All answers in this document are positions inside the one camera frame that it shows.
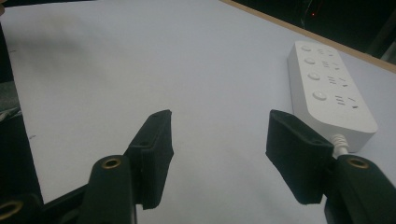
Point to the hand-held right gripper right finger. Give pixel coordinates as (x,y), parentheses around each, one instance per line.
(299,149)

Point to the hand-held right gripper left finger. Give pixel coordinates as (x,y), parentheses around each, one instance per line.
(146,155)

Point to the white power strip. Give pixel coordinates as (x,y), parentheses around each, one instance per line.
(330,93)

